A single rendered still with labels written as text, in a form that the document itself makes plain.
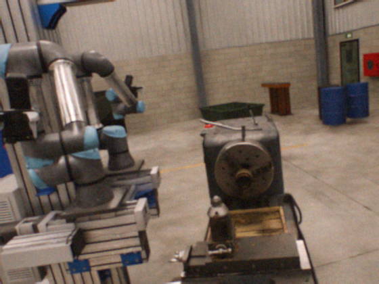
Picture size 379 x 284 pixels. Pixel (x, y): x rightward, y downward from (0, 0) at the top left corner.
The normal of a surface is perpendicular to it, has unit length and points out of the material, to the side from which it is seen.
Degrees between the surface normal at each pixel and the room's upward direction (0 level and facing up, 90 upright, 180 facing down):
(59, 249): 90
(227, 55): 90
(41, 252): 90
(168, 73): 90
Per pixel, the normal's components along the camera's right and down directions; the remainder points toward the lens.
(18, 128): 0.45, 0.18
